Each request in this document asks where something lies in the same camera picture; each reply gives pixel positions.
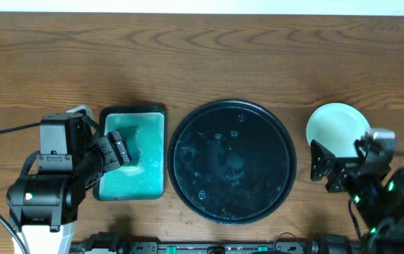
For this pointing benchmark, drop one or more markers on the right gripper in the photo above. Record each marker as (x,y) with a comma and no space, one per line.
(338,171)

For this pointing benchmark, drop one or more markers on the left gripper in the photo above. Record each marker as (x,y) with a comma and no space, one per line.
(114,150)

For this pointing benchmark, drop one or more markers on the green sponge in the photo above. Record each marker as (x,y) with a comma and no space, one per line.
(130,134)

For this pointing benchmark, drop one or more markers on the mint plate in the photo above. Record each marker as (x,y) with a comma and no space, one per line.
(337,126)

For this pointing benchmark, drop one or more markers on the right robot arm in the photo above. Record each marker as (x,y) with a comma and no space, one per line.
(376,192)

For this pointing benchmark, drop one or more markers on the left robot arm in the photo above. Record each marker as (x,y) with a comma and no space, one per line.
(44,206)

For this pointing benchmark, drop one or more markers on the black rectangular tray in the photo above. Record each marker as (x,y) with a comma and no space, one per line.
(148,180)

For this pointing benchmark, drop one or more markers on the round black tray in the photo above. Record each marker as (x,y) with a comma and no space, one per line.
(232,162)

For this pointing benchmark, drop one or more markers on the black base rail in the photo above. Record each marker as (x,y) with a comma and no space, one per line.
(104,242)

